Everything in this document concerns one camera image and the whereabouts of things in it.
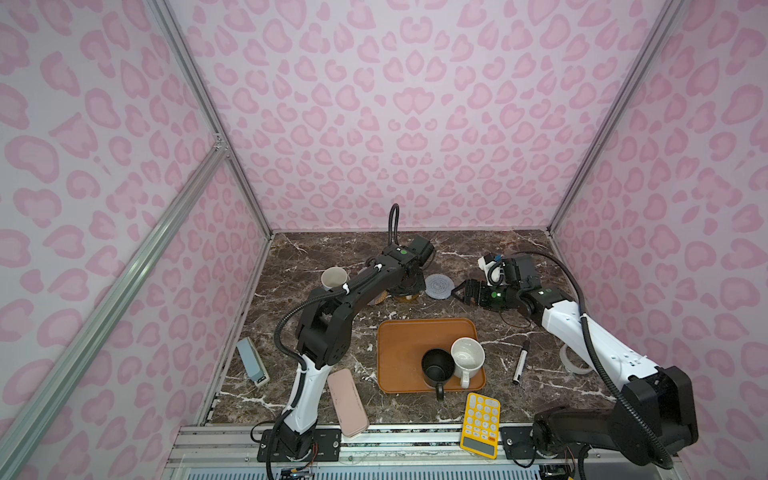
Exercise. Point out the light blue mug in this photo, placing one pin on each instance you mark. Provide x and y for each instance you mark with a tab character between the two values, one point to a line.
333	277

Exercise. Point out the grey-blue felt coaster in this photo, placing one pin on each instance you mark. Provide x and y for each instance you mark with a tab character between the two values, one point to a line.
439	286

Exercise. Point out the black mug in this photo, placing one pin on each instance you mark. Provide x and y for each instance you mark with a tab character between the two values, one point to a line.
438	368

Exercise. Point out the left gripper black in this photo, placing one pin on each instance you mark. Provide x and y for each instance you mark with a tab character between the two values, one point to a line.
419	287

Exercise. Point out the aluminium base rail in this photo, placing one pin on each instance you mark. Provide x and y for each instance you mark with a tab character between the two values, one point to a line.
393	451

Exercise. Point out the white speckled mug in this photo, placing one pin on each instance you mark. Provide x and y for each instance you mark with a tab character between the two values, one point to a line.
469	357

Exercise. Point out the pink eyeglass case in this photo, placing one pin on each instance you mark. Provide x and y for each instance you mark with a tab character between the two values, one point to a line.
352	417

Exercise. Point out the aluminium frame strut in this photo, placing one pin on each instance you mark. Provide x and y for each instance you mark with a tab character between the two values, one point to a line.
38	414

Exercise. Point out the woven rattan coaster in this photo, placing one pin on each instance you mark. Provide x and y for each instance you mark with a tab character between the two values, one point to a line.
379	298

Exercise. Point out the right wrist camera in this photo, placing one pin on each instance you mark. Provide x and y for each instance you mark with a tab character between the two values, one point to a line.
518	271

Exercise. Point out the olive beige glazed mug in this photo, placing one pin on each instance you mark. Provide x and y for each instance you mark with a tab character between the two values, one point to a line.
406	297

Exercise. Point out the small grey white device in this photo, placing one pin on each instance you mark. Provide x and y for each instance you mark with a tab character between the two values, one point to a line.
254	366

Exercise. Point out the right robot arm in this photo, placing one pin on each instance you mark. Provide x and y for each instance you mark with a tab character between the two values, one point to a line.
653	416

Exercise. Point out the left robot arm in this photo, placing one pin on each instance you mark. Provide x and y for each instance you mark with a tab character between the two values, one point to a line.
316	334

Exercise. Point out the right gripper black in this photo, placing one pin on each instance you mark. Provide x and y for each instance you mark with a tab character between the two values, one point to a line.
471	294

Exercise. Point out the black and white marker pen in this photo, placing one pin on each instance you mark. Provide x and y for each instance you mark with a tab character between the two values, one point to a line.
521	363

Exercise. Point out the yellow calculator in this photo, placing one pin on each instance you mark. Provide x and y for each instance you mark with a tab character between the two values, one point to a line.
480	430

